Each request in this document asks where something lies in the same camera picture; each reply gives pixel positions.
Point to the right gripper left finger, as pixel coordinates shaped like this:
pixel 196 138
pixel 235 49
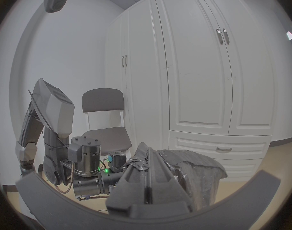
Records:
pixel 126 195

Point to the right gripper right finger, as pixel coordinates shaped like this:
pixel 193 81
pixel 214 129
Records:
pixel 165 188

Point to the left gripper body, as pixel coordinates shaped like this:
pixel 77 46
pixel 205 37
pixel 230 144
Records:
pixel 88 187

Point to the black plastic bag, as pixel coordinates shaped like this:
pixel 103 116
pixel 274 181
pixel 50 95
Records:
pixel 198 169

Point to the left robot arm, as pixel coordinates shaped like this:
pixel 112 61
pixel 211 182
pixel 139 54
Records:
pixel 55 109

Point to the white chair grey cushions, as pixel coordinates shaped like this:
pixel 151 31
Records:
pixel 102 102

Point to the white wardrobe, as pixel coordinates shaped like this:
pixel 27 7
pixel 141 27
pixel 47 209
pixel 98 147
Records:
pixel 196 80

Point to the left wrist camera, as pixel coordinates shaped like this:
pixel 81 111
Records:
pixel 117 162

